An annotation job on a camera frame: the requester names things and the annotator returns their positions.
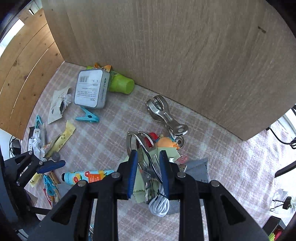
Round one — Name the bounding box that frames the black tripod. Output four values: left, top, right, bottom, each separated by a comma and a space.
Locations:
274, 161, 296, 178

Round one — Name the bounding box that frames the big blue clothes peg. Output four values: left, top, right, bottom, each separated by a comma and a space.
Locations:
43, 175, 57, 196

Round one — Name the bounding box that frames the clear plastic bag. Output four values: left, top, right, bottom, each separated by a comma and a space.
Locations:
32, 128, 46, 160

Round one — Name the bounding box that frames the white flower vase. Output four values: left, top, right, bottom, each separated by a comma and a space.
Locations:
269, 189, 295, 213

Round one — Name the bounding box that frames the metal clamp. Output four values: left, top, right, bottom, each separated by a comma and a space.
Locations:
126, 131, 163, 204

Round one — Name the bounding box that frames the small teal clip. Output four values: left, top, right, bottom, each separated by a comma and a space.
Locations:
35, 114, 43, 128

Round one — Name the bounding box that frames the black usb cable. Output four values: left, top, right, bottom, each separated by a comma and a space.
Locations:
265, 104, 296, 150

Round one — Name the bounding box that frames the colourful drink carton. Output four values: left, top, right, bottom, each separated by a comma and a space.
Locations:
61, 170, 114, 186

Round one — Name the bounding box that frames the red coffee mate sachet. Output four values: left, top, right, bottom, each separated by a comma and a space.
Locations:
43, 188, 59, 207

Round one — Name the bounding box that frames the wooden backboard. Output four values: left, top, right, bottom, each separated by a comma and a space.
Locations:
42, 1, 295, 140

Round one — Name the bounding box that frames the orange toy keychain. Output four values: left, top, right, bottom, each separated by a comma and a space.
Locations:
149, 132, 189, 164

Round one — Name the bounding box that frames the green plastic tube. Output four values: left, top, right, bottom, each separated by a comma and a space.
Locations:
86, 66, 135, 94

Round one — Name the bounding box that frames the metal carabiner clip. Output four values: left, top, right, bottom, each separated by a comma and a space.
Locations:
146, 95, 188, 148

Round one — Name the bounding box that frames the pink lotion bottle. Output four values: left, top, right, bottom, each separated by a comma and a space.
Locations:
51, 152, 61, 162

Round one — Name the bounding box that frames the white cable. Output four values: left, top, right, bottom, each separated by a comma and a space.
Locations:
147, 185, 171, 217

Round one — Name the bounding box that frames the long yellow sachet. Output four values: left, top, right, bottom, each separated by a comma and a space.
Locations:
28, 119, 76, 188

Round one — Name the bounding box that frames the wooden clothes peg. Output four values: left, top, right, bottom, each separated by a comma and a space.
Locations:
49, 171, 61, 199

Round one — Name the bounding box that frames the black tray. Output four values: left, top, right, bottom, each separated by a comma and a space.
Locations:
263, 216, 286, 235

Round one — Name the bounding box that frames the teal clothes peg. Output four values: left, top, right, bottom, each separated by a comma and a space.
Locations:
75, 106, 99, 123

